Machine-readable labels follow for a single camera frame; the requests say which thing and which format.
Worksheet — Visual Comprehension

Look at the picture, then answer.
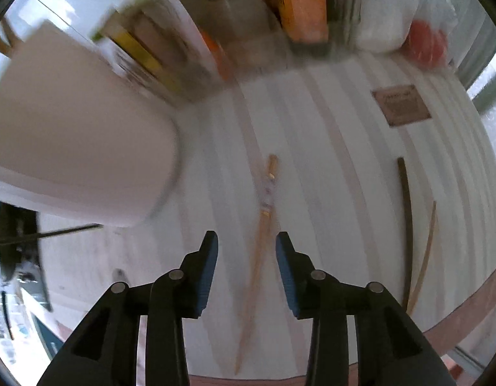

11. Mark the cream chopstick holder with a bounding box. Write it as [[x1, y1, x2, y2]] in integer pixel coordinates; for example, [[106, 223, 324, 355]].
[[0, 22, 182, 228]]

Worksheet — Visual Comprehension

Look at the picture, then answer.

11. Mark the white plastic bag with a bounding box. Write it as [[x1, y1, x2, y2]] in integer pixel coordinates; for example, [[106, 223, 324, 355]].
[[352, 0, 461, 73]]

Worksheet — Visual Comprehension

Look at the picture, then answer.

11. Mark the light chopstick with decorated band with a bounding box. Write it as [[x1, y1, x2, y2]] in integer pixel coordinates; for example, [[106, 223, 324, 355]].
[[234, 154, 280, 372]]

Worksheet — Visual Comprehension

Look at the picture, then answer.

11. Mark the red round item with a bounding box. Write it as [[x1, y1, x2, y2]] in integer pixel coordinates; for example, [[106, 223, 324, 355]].
[[404, 20, 449, 68]]

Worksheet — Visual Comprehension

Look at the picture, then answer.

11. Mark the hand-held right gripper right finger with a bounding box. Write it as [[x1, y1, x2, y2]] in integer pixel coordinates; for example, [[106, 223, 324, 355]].
[[276, 232, 457, 386]]

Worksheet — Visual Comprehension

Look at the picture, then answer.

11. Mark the yellow packet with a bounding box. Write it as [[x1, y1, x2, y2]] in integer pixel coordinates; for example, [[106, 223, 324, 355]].
[[111, 28, 182, 95]]

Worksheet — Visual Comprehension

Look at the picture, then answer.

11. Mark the dark bottle with orange label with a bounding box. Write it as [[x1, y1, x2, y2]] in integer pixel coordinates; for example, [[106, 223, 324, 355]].
[[272, 0, 331, 55]]

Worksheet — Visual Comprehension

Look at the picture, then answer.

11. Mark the clear plastic storage bin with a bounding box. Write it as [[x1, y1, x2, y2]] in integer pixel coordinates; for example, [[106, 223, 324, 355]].
[[91, 0, 361, 101]]

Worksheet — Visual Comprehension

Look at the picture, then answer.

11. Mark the light wooden chopstick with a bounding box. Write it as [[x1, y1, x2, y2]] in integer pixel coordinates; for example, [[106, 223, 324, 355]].
[[406, 200, 438, 315]]

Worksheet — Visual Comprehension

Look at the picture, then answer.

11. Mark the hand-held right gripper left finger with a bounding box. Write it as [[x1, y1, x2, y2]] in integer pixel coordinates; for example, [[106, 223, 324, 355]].
[[37, 231, 220, 386]]

